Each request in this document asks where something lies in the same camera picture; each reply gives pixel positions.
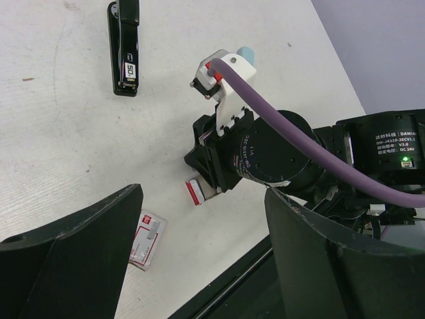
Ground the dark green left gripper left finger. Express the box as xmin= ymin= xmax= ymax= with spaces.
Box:
xmin=1 ymin=184 xmax=143 ymax=318

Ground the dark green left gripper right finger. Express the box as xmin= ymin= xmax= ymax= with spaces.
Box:
xmin=264 ymin=188 xmax=424 ymax=318

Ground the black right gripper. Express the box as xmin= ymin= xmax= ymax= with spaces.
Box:
xmin=184 ymin=109 xmax=254 ymax=193

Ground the red white staple box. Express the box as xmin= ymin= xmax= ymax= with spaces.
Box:
xmin=129 ymin=209 xmax=167 ymax=271

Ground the light blue white stapler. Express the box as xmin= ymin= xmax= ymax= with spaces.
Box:
xmin=236 ymin=47 xmax=255 ymax=66

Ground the black stapler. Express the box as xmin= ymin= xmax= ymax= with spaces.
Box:
xmin=107 ymin=0 xmax=139 ymax=97

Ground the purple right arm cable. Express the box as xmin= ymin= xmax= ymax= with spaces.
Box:
xmin=207 ymin=57 xmax=425 ymax=209

